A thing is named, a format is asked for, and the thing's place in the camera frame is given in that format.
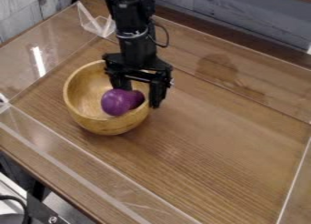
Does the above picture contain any black table mount bracket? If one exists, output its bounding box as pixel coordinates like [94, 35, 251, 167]
[26, 182, 88, 224]

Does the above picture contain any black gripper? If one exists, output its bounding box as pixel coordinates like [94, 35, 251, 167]
[101, 53, 172, 108]

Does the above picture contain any clear acrylic tray wall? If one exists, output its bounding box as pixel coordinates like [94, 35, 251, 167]
[0, 94, 201, 224]

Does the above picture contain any black cable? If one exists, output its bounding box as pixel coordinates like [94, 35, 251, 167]
[0, 194, 30, 224]

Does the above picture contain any purple toy eggplant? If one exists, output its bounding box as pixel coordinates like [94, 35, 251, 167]
[101, 89, 144, 116]

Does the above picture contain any clear acrylic corner bracket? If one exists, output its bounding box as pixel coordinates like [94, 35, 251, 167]
[76, 2, 116, 38]

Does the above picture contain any brown wooden bowl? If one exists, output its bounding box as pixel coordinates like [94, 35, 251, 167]
[62, 60, 149, 136]

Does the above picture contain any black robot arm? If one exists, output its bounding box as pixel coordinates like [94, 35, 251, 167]
[101, 0, 172, 108]

